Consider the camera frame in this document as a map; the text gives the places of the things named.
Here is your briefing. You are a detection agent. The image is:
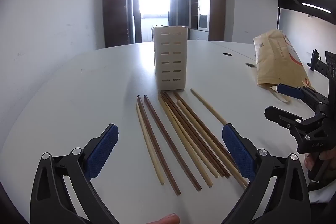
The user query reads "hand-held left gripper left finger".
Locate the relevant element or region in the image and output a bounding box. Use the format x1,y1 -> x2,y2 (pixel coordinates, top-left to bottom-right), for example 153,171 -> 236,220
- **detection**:
30,123 -> 119,224

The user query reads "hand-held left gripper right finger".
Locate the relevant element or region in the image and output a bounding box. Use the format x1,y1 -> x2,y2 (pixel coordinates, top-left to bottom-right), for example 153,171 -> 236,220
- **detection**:
222,123 -> 311,224

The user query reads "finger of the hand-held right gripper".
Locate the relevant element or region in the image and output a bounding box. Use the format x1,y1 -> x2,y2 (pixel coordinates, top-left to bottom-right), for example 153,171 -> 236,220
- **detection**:
277,84 -> 328,109
264,106 -> 326,135

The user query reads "cream slotted utensil holder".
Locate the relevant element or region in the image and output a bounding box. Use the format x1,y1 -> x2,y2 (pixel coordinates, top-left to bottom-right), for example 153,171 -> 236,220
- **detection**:
152,25 -> 188,90

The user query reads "person's right hand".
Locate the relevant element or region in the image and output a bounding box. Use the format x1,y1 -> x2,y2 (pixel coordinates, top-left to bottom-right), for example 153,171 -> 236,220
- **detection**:
304,148 -> 336,170

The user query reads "person's left hand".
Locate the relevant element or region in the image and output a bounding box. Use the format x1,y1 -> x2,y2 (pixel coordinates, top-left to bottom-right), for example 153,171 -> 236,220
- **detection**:
146,214 -> 181,224

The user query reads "brown paper bag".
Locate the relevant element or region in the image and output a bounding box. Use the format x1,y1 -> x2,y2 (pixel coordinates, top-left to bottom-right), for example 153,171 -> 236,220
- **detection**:
253,29 -> 317,104

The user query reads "long ceiling light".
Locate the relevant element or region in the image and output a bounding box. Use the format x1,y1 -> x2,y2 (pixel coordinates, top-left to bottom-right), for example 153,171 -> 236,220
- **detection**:
301,2 -> 332,14

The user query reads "low white cabinet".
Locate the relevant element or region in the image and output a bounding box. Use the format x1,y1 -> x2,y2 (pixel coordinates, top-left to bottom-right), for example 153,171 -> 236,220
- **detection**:
189,28 -> 210,41

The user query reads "wooden cabinet with white doors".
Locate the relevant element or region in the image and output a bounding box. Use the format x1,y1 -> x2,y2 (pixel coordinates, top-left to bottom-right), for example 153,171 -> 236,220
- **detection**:
192,0 -> 227,41

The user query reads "white framed glass cabinet door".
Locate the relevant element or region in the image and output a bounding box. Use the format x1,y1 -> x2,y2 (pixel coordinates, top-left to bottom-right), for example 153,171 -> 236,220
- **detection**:
177,0 -> 192,29

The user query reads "dark wooden wardrobe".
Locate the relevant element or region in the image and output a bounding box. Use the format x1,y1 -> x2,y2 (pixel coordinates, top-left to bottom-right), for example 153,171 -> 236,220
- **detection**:
103,0 -> 132,48

